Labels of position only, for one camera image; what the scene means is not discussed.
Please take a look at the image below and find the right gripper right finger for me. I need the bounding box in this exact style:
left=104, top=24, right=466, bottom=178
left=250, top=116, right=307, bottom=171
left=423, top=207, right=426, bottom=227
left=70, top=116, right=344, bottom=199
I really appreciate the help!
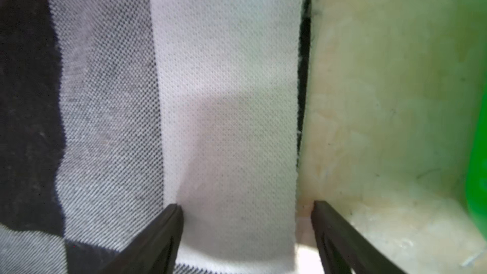
left=311, top=200, right=405, bottom=274

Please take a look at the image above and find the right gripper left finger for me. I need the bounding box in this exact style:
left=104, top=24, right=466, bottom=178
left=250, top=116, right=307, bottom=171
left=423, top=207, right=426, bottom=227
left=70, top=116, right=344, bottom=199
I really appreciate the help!
left=100, top=204, right=184, bottom=274

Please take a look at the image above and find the green plastic basket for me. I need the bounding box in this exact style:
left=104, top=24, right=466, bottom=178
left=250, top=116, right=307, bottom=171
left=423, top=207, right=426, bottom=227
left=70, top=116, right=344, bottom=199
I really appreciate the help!
left=465, top=81, right=486, bottom=240

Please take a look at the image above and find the grey black white checked scarf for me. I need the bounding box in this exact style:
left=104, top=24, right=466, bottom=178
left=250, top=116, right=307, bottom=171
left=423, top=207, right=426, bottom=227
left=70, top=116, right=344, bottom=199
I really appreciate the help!
left=1, top=0, right=310, bottom=273

